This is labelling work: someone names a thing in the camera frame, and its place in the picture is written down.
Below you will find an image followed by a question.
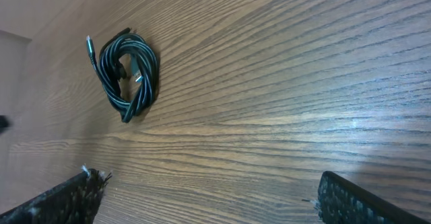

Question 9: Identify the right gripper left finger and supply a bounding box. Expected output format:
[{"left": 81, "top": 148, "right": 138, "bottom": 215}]
[{"left": 1, "top": 166, "right": 112, "bottom": 224}]

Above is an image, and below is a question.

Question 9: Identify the black USB cable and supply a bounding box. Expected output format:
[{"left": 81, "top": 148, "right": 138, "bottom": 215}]
[{"left": 85, "top": 27, "right": 160, "bottom": 124}]

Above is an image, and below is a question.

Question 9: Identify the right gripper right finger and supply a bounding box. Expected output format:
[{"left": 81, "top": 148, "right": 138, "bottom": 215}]
[{"left": 315, "top": 171, "right": 430, "bottom": 224}]

